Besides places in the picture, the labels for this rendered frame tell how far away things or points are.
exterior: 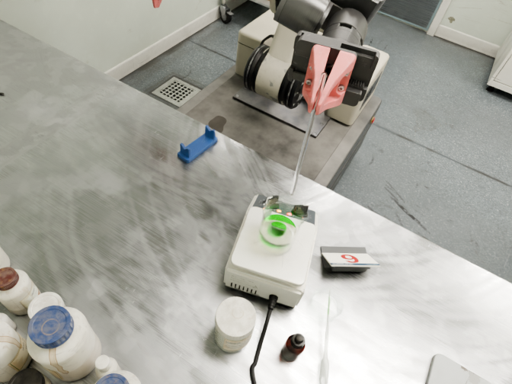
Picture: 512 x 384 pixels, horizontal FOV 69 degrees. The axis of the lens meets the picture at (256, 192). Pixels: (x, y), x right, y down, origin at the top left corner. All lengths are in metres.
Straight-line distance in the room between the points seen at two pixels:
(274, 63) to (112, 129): 0.66
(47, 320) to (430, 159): 2.03
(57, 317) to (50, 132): 0.50
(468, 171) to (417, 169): 0.30
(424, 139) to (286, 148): 1.12
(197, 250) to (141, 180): 0.20
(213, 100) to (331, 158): 0.55
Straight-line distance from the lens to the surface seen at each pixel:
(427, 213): 1.98
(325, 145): 1.51
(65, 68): 1.13
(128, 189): 0.79
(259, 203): 0.70
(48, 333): 0.53
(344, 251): 0.74
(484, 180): 2.34
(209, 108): 1.58
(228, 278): 0.62
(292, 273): 0.59
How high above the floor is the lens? 1.35
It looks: 50 degrees down
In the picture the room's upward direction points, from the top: 11 degrees clockwise
